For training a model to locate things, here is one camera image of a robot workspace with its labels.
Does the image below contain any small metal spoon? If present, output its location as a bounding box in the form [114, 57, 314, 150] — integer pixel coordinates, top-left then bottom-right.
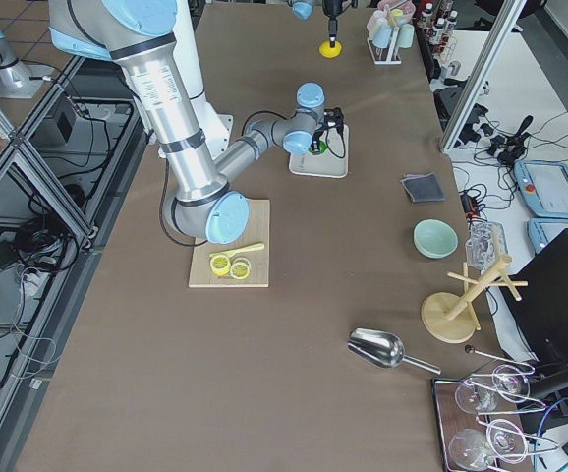
[464, 344, 507, 362]

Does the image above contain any mint green bowl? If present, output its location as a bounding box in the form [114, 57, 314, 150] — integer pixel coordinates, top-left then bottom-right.
[413, 219, 459, 259]

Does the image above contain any grey cloth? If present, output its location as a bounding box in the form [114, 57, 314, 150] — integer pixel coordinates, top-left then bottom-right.
[400, 173, 445, 203]

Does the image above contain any wooden mug tree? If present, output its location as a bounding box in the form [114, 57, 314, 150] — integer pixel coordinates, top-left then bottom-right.
[421, 253, 529, 343]

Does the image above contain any upper right wine glass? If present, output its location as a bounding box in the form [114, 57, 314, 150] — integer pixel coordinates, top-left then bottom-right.
[491, 364, 530, 404]

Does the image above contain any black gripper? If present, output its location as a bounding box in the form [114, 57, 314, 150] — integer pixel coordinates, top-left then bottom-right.
[321, 0, 344, 48]
[312, 107, 345, 145]

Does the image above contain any wine glass rack tray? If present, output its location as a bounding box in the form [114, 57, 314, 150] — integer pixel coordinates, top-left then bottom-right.
[432, 375, 557, 471]

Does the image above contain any lower left wine glass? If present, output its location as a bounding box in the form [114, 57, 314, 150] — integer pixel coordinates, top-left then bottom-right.
[448, 429, 495, 471]

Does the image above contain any steel scoop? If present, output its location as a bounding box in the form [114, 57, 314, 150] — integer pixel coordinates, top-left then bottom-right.
[347, 327, 441, 375]

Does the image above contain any yellow lemon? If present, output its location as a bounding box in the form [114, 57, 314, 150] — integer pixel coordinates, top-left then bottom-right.
[318, 41, 342, 59]

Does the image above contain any upper blue teach pendant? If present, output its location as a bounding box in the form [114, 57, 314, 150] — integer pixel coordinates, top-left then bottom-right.
[513, 160, 568, 218]

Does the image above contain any grey green cup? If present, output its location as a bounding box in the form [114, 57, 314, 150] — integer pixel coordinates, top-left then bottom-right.
[396, 24, 415, 49]

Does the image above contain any blue teach pendant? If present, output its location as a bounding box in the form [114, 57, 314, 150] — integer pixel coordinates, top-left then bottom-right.
[527, 218, 568, 254]
[513, 160, 568, 218]

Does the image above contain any white rabbit tray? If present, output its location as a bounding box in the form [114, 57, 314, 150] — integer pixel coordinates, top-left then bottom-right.
[289, 125, 349, 178]

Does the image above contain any yellow cup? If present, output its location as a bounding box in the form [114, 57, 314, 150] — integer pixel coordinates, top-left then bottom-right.
[391, 9, 405, 27]

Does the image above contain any white wire cup rack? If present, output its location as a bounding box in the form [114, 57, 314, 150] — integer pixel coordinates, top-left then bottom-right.
[367, 35, 402, 66]

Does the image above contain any light blue cup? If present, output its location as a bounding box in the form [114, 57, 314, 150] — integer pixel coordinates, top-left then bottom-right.
[371, 24, 393, 49]

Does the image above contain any lower right wine glass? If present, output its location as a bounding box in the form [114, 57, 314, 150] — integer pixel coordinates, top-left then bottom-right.
[485, 419, 528, 464]

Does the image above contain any bottle rack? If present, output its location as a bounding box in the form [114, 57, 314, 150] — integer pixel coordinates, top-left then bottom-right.
[417, 0, 458, 66]

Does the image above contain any upper lemon slice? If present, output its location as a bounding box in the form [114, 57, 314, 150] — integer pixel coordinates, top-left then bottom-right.
[209, 254, 231, 276]

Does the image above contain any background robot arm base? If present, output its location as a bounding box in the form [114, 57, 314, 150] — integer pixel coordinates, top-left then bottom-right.
[0, 30, 54, 99]

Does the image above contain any upper left wine glass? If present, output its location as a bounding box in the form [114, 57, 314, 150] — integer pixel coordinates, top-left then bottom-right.
[455, 380, 497, 415]

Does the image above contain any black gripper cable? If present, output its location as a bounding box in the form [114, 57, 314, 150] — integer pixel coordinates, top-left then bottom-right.
[160, 107, 350, 247]

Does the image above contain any black monitor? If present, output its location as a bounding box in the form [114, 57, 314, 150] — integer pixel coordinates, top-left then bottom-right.
[496, 227, 568, 375]

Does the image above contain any aluminium frame post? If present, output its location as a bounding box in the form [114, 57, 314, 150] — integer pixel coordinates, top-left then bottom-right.
[439, 0, 526, 154]

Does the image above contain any yellow plastic knife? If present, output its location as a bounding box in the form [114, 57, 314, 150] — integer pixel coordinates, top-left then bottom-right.
[209, 242, 265, 258]

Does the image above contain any lower blue teach pendant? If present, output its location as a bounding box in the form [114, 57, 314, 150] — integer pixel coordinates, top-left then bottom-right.
[527, 218, 568, 254]

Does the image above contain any cream white cup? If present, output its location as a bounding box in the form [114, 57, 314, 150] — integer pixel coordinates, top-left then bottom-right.
[367, 10, 387, 38]

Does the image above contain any bamboo cutting board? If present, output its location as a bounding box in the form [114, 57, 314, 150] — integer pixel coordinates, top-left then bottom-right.
[189, 200, 270, 288]

